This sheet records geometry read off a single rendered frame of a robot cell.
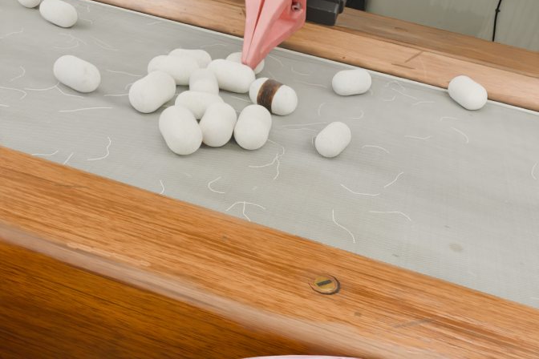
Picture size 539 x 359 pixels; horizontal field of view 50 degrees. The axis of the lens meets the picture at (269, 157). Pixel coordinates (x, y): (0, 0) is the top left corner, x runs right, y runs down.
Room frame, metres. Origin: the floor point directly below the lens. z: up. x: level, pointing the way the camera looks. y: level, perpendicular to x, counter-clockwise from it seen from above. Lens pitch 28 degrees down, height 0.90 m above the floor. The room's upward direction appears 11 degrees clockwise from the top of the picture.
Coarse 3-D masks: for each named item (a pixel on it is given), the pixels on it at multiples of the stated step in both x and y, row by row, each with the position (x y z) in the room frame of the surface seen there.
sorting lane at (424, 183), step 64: (0, 0) 0.50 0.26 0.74; (64, 0) 0.53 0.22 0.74; (0, 64) 0.36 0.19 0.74; (128, 64) 0.40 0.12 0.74; (320, 64) 0.49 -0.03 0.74; (0, 128) 0.28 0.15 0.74; (64, 128) 0.29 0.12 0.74; (128, 128) 0.30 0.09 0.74; (320, 128) 0.35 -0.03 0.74; (384, 128) 0.37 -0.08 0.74; (448, 128) 0.40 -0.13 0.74; (512, 128) 0.42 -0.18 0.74; (192, 192) 0.25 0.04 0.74; (256, 192) 0.26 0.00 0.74; (320, 192) 0.27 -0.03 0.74; (384, 192) 0.29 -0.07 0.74; (448, 192) 0.30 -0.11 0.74; (512, 192) 0.31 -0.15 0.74; (384, 256) 0.22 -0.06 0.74; (448, 256) 0.23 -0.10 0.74; (512, 256) 0.25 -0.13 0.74
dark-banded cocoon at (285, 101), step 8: (256, 80) 0.37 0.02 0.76; (264, 80) 0.37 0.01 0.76; (256, 88) 0.37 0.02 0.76; (280, 88) 0.36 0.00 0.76; (288, 88) 0.36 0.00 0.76; (256, 96) 0.36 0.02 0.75; (280, 96) 0.36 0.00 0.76; (288, 96) 0.36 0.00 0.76; (296, 96) 0.36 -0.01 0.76; (256, 104) 0.37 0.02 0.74; (272, 104) 0.36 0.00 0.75; (280, 104) 0.36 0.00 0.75; (288, 104) 0.36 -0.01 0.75; (296, 104) 0.36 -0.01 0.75; (280, 112) 0.36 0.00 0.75; (288, 112) 0.36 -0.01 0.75
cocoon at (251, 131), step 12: (252, 108) 0.32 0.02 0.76; (264, 108) 0.32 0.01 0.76; (240, 120) 0.31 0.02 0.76; (252, 120) 0.30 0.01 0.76; (264, 120) 0.31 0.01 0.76; (240, 132) 0.30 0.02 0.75; (252, 132) 0.30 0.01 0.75; (264, 132) 0.30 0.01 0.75; (240, 144) 0.30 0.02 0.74; (252, 144) 0.30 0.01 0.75
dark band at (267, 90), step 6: (264, 84) 0.37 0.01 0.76; (270, 84) 0.37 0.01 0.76; (276, 84) 0.37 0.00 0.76; (282, 84) 0.37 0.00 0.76; (264, 90) 0.36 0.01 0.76; (270, 90) 0.36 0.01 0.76; (276, 90) 0.36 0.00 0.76; (258, 96) 0.36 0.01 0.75; (264, 96) 0.36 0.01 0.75; (270, 96) 0.36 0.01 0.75; (258, 102) 0.36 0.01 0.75; (264, 102) 0.36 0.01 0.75; (270, 102) 0.36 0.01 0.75; (270, 108) 0.36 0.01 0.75
